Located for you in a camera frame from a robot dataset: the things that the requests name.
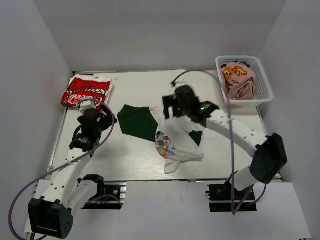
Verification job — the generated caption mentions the white green Charlie Brown t-shirt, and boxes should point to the white green Charlie Brown t-shirt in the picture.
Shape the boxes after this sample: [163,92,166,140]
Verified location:
[117,105,203,151]

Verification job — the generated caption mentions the white colourful print t-shirt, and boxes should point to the white colourful print t-shirt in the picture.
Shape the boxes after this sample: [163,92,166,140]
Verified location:
[155,116,205,175]

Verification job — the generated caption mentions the pink orange print t-shirt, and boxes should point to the pink orange print t-shirt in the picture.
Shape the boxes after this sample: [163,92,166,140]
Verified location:
[220,61,257,100]

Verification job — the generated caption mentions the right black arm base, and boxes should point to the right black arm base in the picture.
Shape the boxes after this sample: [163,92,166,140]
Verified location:
[205,184,257,213]

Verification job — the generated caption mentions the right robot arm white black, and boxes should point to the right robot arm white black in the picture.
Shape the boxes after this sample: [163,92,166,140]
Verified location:
[162,85,288,193]

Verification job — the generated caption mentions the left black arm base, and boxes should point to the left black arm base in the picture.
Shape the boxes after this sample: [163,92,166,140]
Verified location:
[83,182,127,210]

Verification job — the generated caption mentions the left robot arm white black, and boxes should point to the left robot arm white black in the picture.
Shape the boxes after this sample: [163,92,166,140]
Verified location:
[28,107,117,240]

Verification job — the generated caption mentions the folded red white t-shirt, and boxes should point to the folded red white t-shirt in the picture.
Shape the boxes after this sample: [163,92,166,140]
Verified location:
[60,74,115,108]

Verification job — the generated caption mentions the blue garment in basket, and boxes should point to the blue garment in basket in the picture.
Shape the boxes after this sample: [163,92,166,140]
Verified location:
[233,60,251,68]

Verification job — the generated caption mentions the white plastic basket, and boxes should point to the white plastic basket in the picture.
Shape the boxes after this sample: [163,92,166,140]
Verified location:
[215,55,273,108]

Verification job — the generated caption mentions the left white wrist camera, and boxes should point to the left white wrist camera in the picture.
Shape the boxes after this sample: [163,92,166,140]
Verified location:
[76,101,97,115]

